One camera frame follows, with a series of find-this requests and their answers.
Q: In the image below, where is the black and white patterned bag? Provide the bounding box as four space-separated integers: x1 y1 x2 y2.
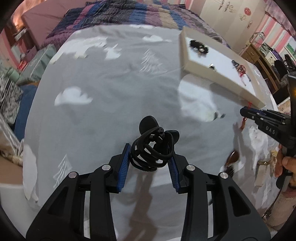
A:
0 70 23 121

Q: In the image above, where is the black jacket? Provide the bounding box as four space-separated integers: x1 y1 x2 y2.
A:
273 60 292 93

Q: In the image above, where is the black hair claw clip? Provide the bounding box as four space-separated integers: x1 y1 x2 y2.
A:
131 116 179 172

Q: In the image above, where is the white wardrobe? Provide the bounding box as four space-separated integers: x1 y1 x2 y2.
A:
199 0 269 51

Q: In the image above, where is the shallow white cardboard box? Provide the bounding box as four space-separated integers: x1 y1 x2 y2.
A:
180 27 264 109

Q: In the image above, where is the person's right hand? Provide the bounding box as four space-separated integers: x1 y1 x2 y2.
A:
275 143 296 186

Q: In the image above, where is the grey printed blanket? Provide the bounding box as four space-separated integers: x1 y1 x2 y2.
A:
22 23 285 232

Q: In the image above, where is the teal storage box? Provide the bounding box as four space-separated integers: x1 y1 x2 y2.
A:
17 44 57 86

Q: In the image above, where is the floral beige cloth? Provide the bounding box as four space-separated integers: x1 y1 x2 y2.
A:
277 97 296 113

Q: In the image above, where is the blue cloth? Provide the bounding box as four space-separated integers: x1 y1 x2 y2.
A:
14 85 43 139

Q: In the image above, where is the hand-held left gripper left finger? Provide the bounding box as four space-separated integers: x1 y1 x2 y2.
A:
26 142 132 241

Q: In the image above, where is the pink floral short curtain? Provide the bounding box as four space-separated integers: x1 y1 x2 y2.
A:
264 0 296 35

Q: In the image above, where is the red cord pendant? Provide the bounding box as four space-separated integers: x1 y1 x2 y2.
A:
237 66 251 86

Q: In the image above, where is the brown teardrop pendant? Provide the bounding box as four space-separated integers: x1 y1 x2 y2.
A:
225 151 240 173

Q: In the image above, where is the red knot amber pendant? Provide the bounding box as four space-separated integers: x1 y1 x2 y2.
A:
240 103 252 130

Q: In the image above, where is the striped purple quilt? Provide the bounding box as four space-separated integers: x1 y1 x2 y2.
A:
40 0 229 49

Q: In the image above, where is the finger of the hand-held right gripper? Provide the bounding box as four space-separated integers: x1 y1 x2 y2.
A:
245 114 288 127
240 106 290 117

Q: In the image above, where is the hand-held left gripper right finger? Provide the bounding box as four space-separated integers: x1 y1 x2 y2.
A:
167 154 271 241

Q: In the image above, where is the wooden desk with drawers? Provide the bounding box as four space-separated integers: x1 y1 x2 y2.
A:
240 42 282 93

